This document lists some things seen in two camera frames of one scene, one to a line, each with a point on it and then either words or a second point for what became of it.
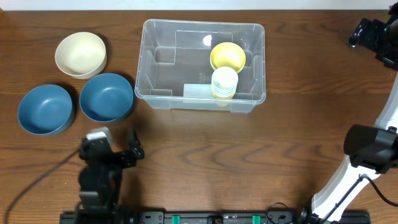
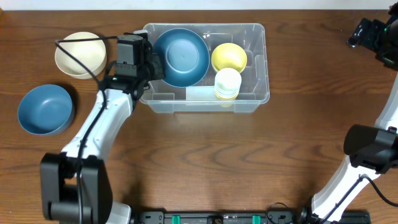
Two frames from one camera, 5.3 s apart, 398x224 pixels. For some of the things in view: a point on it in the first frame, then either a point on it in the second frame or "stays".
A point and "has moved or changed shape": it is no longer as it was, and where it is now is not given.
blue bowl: (106, 98) has moved or changed shape
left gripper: (123, 158) -> (157, 66)
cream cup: (224, 78) has moved or changed shape
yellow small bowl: (227, 54) stays
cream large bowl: (82, 55) stays
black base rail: (207, 217) stays
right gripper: (365, 30) stays
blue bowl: (46, 109) stays
